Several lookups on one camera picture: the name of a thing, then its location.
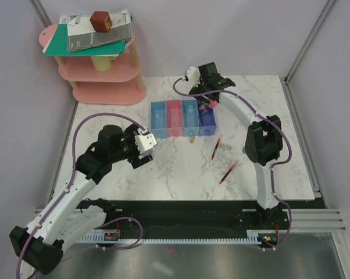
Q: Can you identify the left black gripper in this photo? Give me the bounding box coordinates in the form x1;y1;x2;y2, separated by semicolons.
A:
110;124;153;169

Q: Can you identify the pink-capped clear tube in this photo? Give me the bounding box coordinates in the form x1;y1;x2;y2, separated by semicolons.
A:
199;100;218;113

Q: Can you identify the pastel four-compartment drawer organizer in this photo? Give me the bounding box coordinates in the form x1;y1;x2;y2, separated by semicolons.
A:
150;99;217;138

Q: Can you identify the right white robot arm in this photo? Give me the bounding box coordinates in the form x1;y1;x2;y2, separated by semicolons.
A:
184;62;288;229

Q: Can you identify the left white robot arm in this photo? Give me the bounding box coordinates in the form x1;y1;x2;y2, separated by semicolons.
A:
9;124;157;275

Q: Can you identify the red pen upper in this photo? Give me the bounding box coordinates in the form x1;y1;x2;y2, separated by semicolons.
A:
211;138;221;160

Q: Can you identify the red pen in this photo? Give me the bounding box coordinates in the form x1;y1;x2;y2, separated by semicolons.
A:
219;161;238;184
211;138;221;160

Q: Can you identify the pink three-tier shelf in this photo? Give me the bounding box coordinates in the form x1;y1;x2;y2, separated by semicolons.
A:
55;40;146;105

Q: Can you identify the red pen lower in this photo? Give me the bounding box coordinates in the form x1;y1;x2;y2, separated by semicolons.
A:
219;161;238;184

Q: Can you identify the cream cylinder on shelf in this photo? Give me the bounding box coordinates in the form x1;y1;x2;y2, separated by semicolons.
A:
91;56;112;71

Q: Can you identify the grey manual booklet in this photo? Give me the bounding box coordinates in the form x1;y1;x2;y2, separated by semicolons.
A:
67;23;132;52

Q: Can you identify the dark red cube box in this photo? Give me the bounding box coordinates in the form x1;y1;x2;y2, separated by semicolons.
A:
90;11;112;33

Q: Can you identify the green folder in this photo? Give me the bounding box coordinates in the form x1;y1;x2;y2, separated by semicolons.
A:
39;23;132;57

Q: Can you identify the white papers stack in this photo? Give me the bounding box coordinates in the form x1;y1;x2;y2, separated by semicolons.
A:
59;9;131;35

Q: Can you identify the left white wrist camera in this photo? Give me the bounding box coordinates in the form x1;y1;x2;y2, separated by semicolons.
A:
134;133;157;154

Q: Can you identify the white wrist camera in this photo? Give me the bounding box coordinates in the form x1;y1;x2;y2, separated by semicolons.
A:
134;133;157;154
183;66;200;86

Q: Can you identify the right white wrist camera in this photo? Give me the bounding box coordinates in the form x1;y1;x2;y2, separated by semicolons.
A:
183;66;200;86

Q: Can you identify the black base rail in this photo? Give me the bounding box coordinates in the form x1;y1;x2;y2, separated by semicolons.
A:
76;199;292;241

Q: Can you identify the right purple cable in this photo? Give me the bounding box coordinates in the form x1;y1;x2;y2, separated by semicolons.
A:
173;77;294;252

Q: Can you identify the purple cable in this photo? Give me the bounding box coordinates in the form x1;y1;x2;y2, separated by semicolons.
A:
173;77;294;252
15;112;150;278

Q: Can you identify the white slotted cable duct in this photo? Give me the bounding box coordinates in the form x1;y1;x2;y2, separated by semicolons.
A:
76;230;280;245

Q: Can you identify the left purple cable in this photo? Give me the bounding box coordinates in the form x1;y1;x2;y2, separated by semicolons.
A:
15;112;150;278

